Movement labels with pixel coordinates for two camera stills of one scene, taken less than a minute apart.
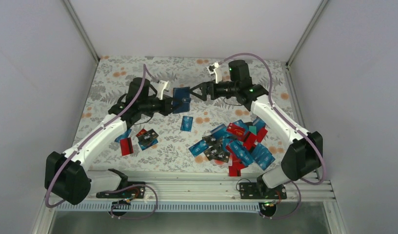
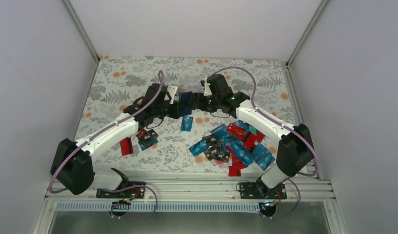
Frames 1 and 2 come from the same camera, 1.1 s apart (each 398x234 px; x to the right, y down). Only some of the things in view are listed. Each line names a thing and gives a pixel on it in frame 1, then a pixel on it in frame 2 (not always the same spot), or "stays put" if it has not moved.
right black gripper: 205,85 → 197,103
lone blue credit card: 187,123 stays put
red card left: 126,146 stays put
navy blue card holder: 181,100 stays put
